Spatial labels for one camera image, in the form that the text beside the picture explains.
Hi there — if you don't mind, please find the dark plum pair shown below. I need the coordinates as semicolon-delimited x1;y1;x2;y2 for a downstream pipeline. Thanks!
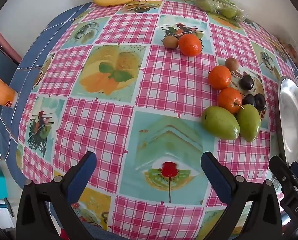
254;93;267;111

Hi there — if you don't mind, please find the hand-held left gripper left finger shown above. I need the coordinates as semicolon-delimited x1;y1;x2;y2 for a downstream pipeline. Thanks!
16;151;97;240

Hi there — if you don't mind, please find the orange tangerine with stem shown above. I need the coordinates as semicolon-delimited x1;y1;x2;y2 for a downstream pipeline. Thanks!
217;87;243;114

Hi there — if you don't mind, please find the small green jujube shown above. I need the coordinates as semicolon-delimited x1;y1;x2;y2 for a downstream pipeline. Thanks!
236;104;261;143

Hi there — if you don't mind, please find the orange plastic cup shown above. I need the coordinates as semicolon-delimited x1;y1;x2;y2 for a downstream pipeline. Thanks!
0;73;19;109

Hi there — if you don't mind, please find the large green jujube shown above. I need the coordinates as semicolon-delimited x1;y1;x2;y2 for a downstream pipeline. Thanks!
201;105;240;141

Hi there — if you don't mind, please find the clear plastic clamshell container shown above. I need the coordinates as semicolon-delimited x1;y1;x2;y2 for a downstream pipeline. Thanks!
276;37;298;67

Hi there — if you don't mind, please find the brown longan fruit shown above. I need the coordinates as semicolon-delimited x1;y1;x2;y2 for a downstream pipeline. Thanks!
162;35;179;49
225;57;240;72

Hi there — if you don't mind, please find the pink checked printed tablecloth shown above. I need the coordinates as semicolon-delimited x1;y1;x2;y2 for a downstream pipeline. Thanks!
15;0;298;240

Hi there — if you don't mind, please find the clear plastic fruit tray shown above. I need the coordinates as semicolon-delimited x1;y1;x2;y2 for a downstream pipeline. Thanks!
191;0;247;22

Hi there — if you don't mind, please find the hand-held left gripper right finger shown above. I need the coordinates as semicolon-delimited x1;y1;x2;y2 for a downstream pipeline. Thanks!
196;151;282;240

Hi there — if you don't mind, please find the dark cherry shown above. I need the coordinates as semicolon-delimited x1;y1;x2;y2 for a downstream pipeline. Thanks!
239;74;254;91
241;94;256;107

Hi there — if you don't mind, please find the blue cloth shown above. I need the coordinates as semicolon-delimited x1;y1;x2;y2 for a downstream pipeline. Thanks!
0;2;94;188

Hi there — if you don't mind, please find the pink wooden rail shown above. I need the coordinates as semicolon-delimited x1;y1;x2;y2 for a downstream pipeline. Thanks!
0;31;23;64

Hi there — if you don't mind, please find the round metal plate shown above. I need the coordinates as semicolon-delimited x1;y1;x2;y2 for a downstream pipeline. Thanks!
277;76;298;175

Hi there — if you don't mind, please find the pile of brown longans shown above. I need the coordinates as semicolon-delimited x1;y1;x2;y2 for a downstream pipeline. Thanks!
281;42;298;58

